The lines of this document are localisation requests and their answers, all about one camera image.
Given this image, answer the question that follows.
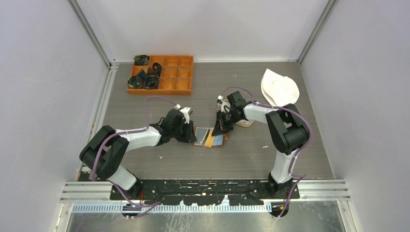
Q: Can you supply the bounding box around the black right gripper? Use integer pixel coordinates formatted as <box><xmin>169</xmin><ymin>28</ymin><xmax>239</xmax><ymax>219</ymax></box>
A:
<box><xmin>212</xmin><ymin>110</ymin><xmax>241</xmax><ymax>137</ymax></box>

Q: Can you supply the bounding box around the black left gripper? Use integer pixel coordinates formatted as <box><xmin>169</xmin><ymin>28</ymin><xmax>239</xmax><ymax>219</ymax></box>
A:
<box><xmin>171</xmin><ymin>120</ymin><xmax>197</xmax><ymax>143</ymax></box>

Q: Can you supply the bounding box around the orange leather card holder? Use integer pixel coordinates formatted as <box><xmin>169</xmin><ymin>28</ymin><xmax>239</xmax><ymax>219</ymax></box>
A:
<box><xmin>191</xmin><ymin>127</ymin><xmax>229</xmax><ymax>148</ymax></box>

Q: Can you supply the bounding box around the gold card black stripe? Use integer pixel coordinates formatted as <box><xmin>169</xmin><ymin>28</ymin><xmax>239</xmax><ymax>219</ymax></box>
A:
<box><xmin>204</xmin><ymin>129</ymin><xmax>215</xmax><ymax>148</ymax></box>

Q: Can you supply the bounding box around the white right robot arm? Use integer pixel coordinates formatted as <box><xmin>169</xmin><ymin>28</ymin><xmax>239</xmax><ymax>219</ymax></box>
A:
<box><xmin>212</xmin><ymin>91</ymin><xmax>310</xmax><ymax>199</ymax></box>

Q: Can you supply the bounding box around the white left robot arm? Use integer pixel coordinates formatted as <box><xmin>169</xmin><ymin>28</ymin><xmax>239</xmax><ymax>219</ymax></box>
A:
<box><xmin>79</xmin><ymin>107</ymin><xmax>196</xmax><ymax>200</ymax></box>

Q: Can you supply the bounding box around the beige oval tray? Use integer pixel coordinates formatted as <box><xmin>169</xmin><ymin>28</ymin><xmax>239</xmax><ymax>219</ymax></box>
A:
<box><xmin>218</xmin><ymin>100</ymin><xmax>254</xmax><ymax>128</ymax></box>

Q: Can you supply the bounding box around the orange wooden compartment organizer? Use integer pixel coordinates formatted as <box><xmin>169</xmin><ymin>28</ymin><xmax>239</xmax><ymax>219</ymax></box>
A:
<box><xmin>127</xmin><ymin>55</ymin><xmax>194</xmax><ymax>96</ymax></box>

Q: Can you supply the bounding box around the black rolled belt lower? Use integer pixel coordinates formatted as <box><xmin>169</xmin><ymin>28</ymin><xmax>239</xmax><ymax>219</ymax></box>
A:
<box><xmin>144</xmin><ymin>75</ymin><xmax>160</xmax><ymax>89</ymax></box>

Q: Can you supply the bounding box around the black rolled belt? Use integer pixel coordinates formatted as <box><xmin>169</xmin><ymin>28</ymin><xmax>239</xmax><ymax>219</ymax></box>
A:
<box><xmin>144</xmin><ymin>75</ymin><xmax>160</xmax><ymax>89</ymax></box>
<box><xmin>151</xmin><ymin>62</ymin><xmax>162</xmax><ymax>76</ymax></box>

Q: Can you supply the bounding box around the white bucket hat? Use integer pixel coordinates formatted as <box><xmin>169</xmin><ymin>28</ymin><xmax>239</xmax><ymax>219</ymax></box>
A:
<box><xmin>261</xmin><ymin>69</ymin><xmax>300</xmax><ymax>107</ymax></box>

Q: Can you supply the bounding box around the black rolled belt centre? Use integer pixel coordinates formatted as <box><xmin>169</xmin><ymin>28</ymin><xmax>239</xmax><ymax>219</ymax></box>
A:
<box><xmin>151</xmin><ymin>62</ymin><xmax>162</xmax><ymax>76</ymax></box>

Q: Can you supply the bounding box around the dark rolled belt top-left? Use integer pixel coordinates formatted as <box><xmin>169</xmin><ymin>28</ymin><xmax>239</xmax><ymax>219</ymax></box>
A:
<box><xmin>133</xmin><ymin>55</ymin><xmax>149</xmax><ymax>66</ymax></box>

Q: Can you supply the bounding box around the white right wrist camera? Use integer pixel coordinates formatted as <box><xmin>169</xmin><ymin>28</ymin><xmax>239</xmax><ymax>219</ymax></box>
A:
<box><xmin>217</xmin><ymin>95</ymin><xmax>231</xmax><ymax>113</ymax></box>

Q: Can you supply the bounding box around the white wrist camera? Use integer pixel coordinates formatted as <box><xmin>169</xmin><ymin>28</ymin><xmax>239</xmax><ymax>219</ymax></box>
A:
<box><xmin>217</xmin><ymin>95</ymin><xmax>231</xmax><ymax>113</ymax></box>
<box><xmin>174</xmin><ymin>104</ymin><xmax>193</xmax><ymax>124</ymax></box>

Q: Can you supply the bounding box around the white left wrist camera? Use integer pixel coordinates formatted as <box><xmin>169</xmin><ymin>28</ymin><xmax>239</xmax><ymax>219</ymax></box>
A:
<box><xmin>174</xmin><ymin>104</ymin><xmax>193</xmax><ymax>124</ymax></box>

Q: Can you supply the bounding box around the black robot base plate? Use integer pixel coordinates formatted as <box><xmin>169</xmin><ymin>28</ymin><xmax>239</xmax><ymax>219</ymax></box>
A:
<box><xmin>127</xmin><ymin>179</ymin><xmax>300</xmax><ymax>206</ymax></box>

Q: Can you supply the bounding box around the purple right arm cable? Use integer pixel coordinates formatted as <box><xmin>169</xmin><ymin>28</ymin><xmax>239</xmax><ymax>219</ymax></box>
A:
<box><xmin>221</xmin><ymin>86</ymin><xmax>313</xmax><ymax>218</ymax></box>

